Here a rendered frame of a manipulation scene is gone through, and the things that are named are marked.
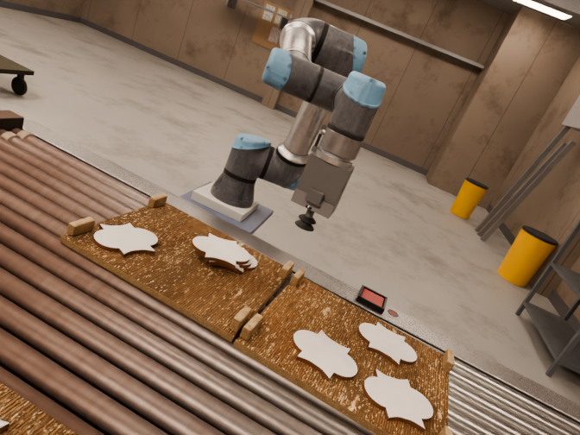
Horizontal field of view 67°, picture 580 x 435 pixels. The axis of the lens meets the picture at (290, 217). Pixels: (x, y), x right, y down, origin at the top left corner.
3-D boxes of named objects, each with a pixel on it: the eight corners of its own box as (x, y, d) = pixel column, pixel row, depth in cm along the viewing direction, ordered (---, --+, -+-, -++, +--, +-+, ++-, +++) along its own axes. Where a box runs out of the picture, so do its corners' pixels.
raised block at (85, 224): (86, 226, 94) (89, 215, 93) (93, 230, 94) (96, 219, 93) (65, 234, 89) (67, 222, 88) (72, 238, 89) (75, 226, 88)
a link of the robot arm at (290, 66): (288, 2, 122) (275, 40, 81) (324, 18, 124) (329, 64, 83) (274, 41, 128) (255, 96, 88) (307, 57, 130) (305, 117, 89)
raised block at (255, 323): (252, 322, 86) (256, 312, 85) (260, 327, 86) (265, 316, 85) (237, 337, 81) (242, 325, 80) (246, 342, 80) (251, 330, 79)
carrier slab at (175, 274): (160, 204, 121) (162, 199, 120) (291, 274, 113) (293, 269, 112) (59, 242, 89) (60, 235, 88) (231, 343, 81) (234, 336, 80)
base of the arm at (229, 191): (218, 185, 159) (228, 160, 156) (255, 202, 159) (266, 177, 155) (204, 193, 145) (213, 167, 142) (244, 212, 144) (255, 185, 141)
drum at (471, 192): (449, 212, 694) (467, 179, 673) (447, 206, 728) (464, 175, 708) (471, 223, 690) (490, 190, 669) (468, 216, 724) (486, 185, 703)
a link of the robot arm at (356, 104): (383, 82, 85) (394, 87, 77) (359, 135, 89) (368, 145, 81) (346, 66, 83) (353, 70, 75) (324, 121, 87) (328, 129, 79)
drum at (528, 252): (532, 293, 483) (564, 248, 462) (497, 277, 488) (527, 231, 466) (522, 279, 519) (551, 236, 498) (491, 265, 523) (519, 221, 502)
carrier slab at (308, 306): (295, 279, 112) (298, 274, 111) (446, 362, 103) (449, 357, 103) (232, 346, 80) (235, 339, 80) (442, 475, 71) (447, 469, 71)
